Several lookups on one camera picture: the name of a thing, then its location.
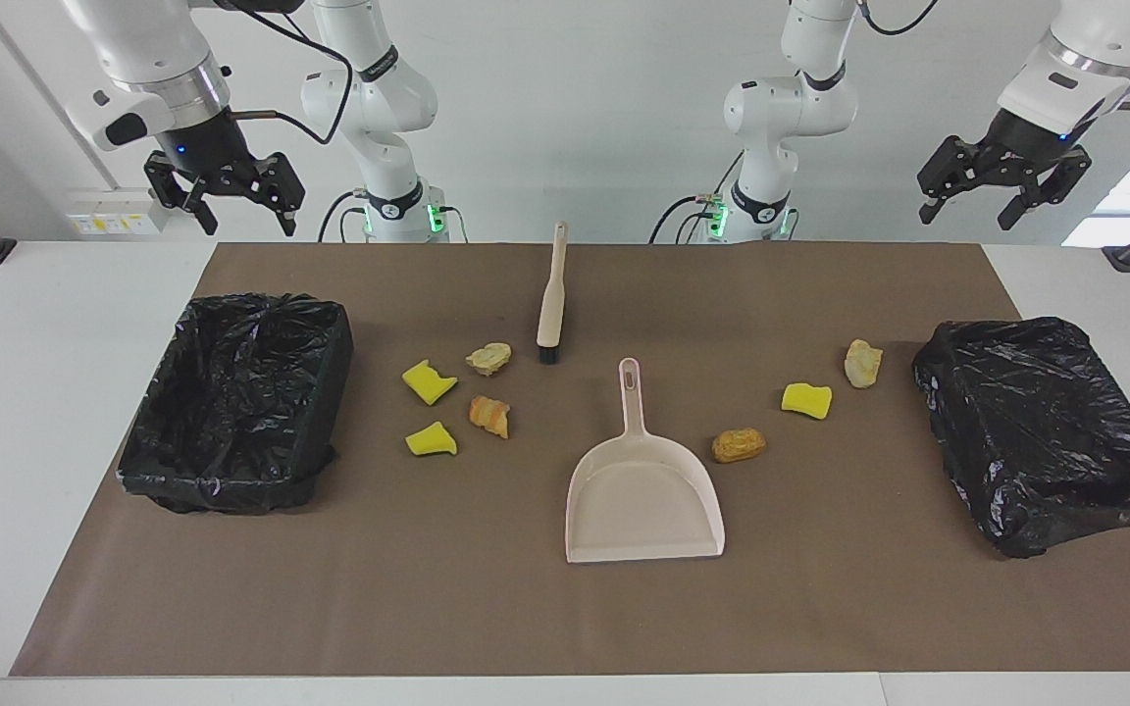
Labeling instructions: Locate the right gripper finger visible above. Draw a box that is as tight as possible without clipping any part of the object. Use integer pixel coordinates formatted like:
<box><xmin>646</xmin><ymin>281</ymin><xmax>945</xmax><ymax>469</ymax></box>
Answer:
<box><xmin>231</xmin><ymin>152</ymin><xmax>306</xmax><ymax>236</ymax></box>
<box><xmin>143</xmin><ymin>152</ymin><xmax>220</xmax><ymax>236</ymax></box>

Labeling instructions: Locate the white wall cable conduit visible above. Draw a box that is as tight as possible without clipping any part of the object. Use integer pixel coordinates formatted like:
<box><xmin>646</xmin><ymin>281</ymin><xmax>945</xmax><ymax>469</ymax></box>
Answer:
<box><xmin>0</xmin><ymin>0</ymin><xmax>125</xmax><ymax>192</ymax></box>

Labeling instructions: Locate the pale striped croissant piece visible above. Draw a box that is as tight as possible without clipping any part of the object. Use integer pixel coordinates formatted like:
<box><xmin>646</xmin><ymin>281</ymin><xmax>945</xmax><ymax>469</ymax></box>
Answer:
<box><xmin>844</xmin><ymin>339</ymin><xmax>884</xmax><ymax>389</ymax></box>

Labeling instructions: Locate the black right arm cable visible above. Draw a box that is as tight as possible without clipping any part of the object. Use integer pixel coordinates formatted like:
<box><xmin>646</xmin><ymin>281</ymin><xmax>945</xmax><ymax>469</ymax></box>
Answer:
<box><xmin>217</xmin><ymin>0</ymin><xmax>358</xmax><ymax>146</ymax></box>

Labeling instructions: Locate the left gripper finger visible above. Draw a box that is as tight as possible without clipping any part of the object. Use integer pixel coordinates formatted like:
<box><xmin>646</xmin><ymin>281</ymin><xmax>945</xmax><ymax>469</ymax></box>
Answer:
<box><xmin>997</xmin><ymin>147</ymin><xmax>1091</xmax><ymax>231</ymax></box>
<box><xmin>918</xmin><ymin>135</ymin><xmax>993</xmax><ymax>225</ymax></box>

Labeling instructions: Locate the pale torn bread piece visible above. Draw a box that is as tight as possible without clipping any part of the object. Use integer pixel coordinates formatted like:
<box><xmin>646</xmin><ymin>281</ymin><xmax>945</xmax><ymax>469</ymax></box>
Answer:
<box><xmin>465</xmin><ymin>341</ymin><xmax>513</xmax><ymax>378</ymax></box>

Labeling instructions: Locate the beige hand brush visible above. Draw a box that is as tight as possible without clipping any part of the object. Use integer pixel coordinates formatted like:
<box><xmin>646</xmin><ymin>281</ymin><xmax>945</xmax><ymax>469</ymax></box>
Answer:
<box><xmin>537</xmin><ymin>222</ymin><xmax>570</xmax><ymax>366</ymax></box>

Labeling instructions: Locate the black bag lined bin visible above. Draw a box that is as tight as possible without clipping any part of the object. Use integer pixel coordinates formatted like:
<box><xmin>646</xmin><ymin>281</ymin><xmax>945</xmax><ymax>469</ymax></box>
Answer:
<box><xmin>911</xmin><ymin>316</ymin><xmax>1130</xmax><ymax>560</ymax></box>
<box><xmin>117</xmin><ymin>292</ymin><xmax>355</xmax><ymax>515</ymax></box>

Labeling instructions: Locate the yellow and green sponge piece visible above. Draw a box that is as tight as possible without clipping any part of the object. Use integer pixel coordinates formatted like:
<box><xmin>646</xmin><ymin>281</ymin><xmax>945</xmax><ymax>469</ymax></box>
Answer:
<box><xmin>781</xmin><ymin>382</ymin><xmax>834</xmax><ymax>421</ymax></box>

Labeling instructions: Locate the orange striped bread piece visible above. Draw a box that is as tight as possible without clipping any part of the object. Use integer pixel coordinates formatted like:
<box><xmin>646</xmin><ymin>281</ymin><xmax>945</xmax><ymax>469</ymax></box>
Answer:
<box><xmin>469</xmin><ymin>394</ymin><xmax>511</xmax><ymax>439</ymax></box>

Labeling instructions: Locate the brown oval bread roll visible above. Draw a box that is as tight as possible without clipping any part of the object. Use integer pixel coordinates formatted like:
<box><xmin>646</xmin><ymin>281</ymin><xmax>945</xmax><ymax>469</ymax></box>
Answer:
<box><xmin>711</xmin><ymin>428</ymin><xmax>767</xmax><ymax>464</ymax></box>

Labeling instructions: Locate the brown paper table mat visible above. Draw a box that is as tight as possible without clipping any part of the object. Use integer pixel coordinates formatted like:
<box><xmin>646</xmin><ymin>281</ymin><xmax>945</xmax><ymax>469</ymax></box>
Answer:
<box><xmin>11</xmin><ymin>242</ymin><xmax>1130</xmax><ymax>678</ymax></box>

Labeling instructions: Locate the beige plastic dustpan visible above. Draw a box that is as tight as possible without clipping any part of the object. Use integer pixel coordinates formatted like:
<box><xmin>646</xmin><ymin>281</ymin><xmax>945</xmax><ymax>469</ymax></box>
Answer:
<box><xmin>565</xmin><ymin>357</ymin><xmax>726</xmax><ymax>565</ymax></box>

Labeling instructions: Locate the white wall socket box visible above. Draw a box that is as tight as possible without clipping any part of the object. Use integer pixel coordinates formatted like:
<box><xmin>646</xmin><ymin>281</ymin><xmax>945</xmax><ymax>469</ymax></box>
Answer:
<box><xmin>67</xmin><ymin>188</ymin><xmax>172</xmax><ymax>236</ymax></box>

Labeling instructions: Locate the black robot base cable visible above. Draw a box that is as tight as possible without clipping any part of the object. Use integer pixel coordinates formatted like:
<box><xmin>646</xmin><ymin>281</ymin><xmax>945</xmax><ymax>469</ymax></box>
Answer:
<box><xmin>649</xmin><ymin>152</ymin><xmax>745</xmax><ymax>244</ymax></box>
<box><xmin>318</xmin><ymin>190</ymin><xmax>370</xmax><ymax>243</ymax></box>

